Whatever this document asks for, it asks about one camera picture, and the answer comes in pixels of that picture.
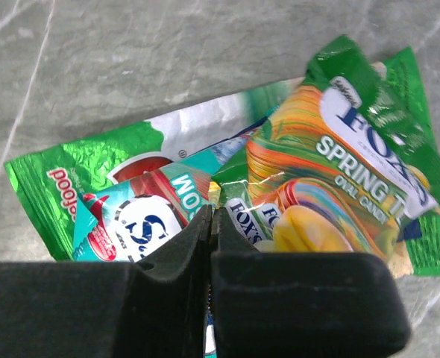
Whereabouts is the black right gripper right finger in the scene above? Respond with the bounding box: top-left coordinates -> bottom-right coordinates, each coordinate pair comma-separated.
211,208 -> 410,357

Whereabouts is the teal mint candy pack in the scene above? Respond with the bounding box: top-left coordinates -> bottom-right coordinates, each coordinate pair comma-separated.
72,136 -> 251,358

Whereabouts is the blue Burts chips bag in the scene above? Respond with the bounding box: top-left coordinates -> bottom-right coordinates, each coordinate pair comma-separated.
186,113 -> 421,256

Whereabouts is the green Fox's candy bag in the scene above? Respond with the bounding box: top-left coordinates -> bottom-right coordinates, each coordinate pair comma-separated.
213,35 -> 440,274

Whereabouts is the green Chuba chips bag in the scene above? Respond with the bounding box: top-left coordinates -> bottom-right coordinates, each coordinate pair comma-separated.
4,47 -> 440,277

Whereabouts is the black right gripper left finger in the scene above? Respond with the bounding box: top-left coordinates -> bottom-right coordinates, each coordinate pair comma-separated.
0,206 -> 212,357

